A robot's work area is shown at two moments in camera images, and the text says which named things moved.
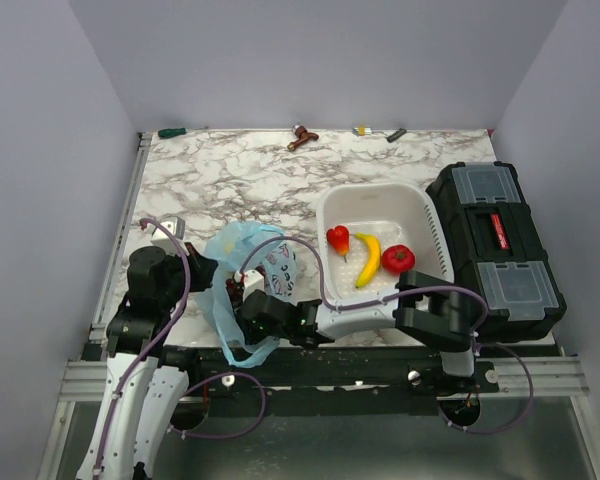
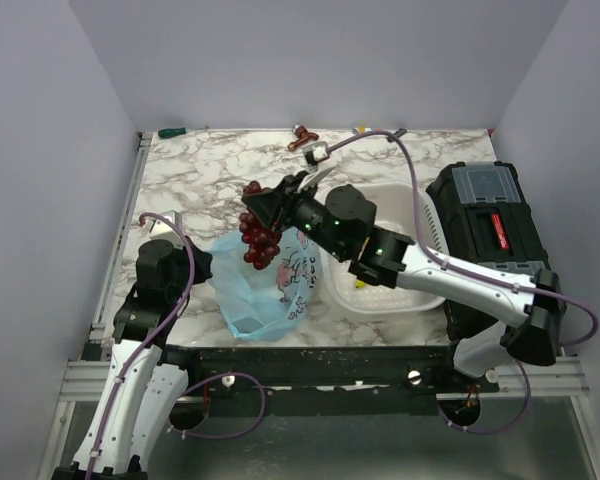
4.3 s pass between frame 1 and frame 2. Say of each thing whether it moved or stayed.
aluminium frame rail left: stayed
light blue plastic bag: moved
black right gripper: moved
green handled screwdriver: stayed
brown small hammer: stayed
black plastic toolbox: stayed
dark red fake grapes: moved
